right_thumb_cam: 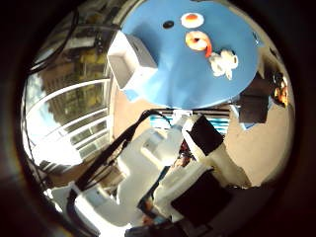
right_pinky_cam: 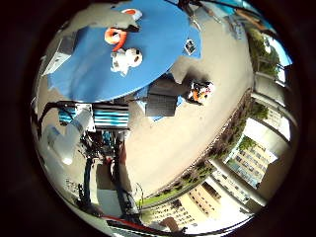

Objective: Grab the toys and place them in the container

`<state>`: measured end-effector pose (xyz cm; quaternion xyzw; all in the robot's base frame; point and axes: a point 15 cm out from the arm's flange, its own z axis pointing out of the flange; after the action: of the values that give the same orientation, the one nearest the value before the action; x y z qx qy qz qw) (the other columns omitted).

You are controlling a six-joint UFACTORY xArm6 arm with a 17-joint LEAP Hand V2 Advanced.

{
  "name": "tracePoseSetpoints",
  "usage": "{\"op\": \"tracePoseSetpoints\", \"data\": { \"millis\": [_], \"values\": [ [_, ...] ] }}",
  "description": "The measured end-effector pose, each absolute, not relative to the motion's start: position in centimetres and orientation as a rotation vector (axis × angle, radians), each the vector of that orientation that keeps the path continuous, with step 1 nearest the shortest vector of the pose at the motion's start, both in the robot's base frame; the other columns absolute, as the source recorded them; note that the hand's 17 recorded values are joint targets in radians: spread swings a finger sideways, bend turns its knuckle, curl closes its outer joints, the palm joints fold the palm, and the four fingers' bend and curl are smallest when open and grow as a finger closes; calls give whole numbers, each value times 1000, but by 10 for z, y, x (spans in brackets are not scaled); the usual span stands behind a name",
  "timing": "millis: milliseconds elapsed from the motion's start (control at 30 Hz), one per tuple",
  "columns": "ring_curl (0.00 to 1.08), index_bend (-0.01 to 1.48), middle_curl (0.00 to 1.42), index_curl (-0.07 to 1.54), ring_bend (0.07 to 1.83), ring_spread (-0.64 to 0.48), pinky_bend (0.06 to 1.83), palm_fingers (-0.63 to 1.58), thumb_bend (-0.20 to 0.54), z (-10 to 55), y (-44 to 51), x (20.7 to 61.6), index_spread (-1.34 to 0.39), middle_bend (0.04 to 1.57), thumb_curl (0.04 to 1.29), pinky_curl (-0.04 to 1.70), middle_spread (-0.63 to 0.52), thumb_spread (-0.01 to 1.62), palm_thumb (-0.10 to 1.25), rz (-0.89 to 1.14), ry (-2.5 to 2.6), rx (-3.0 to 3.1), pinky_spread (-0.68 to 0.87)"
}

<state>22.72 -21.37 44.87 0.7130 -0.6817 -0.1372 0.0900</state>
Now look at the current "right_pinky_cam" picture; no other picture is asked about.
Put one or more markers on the blue table cloth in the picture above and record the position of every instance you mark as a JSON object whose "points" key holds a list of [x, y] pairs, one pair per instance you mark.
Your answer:
{"points": [[158, 49]]}

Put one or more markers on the orange black white bag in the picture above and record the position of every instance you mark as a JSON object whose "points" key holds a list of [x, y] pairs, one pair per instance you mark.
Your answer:
{"points": [[199, 91]]}

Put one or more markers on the blue striped rack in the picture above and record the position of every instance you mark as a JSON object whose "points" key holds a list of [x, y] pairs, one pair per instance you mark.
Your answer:
{"points": [[110, 117]]}

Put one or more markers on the small black white card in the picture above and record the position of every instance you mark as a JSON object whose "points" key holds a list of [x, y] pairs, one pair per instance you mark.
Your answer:
{"points": [[190, 46]]}

